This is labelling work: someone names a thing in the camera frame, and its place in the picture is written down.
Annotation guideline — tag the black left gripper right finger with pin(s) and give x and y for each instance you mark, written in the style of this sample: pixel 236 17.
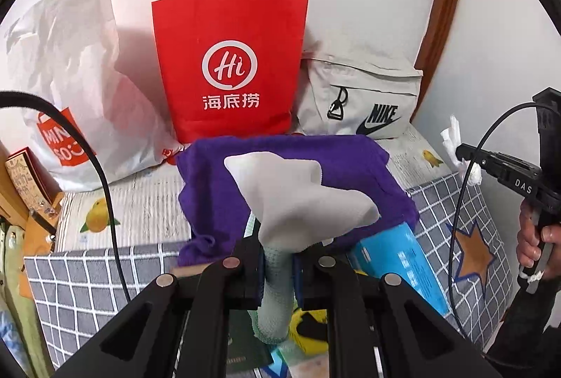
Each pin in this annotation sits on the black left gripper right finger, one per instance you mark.
pixel 381 327

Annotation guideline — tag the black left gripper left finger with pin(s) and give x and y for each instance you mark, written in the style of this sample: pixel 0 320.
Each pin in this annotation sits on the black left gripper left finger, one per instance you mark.
pixel 177 326

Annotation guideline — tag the yellow Adidas pouch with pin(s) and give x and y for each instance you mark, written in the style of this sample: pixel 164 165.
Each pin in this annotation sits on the yellow Adidas pouch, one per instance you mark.
pixel 309 331

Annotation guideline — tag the white and mint sock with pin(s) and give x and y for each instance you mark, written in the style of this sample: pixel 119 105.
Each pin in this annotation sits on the white and mint sock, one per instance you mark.
pixel 296 211

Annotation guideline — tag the white tissue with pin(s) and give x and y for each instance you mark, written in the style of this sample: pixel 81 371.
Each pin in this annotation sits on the white tissue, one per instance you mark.
pixel 451 140

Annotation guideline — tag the black sleeve forearm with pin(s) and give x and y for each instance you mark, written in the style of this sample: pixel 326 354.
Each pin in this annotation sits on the black sleeve forearm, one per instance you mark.
pixel 526 345

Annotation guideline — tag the person's right hand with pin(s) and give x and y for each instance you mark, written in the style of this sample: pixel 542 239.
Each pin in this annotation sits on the person's right hand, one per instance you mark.
pixel 528 239

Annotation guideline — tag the grey checkered bed sheet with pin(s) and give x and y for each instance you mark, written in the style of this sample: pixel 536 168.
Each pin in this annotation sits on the grey checkered bed sheet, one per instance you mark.
pixel 76 293

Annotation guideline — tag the blue tissue pack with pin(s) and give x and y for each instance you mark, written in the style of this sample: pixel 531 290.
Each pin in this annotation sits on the blue tissue pack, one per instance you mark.
pixel 397 251

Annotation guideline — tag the dark green tea tin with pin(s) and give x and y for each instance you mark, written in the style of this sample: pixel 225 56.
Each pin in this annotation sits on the dark green tea tin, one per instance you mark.
pixel 244 351

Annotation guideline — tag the mango print cloth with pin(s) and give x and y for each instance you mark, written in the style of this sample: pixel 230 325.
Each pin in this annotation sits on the mango print cloth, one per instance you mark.
pixel 146 204

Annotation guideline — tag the purple knitted towel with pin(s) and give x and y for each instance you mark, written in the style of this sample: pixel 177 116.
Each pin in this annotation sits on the purple knitted towel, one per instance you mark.
pixel 218 214

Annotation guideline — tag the beige Nike bag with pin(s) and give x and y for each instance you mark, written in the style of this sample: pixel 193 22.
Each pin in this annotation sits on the beige Nike bag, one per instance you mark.
pixel 356 93

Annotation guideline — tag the brown wooden door trim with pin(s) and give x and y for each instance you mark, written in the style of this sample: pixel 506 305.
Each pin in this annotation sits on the brown wooden door trim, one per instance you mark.
pixel 433 43

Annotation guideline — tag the red Haidilao paper bag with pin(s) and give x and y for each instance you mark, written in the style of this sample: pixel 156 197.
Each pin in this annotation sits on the red Haidilao paper bag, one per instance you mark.
pixel 229 67

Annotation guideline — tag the white Miniso plastic bag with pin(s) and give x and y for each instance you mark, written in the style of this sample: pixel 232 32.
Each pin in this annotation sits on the white Miniso plastic bag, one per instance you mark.
pixel 65 51

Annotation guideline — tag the brown wooden frame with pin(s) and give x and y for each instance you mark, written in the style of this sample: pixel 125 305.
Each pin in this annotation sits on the brown wooden frame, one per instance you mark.
pixel 32 183

